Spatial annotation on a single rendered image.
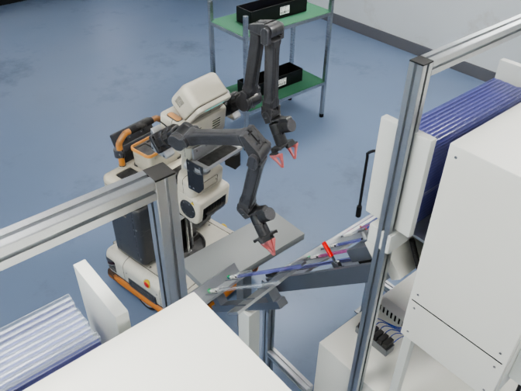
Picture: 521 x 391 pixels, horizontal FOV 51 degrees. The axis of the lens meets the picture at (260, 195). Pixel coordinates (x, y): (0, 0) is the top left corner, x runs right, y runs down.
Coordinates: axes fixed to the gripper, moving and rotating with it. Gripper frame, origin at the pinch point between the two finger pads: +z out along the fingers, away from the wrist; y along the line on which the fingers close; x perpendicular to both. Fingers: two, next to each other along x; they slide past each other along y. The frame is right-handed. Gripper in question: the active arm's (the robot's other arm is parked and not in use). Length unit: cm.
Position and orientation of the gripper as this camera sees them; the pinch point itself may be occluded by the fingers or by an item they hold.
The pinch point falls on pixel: (273, 253)
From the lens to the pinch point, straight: 240.0
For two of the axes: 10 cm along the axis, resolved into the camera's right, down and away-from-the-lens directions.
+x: -4.8, 1.9, 8.6
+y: 7.7, -3.8, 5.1
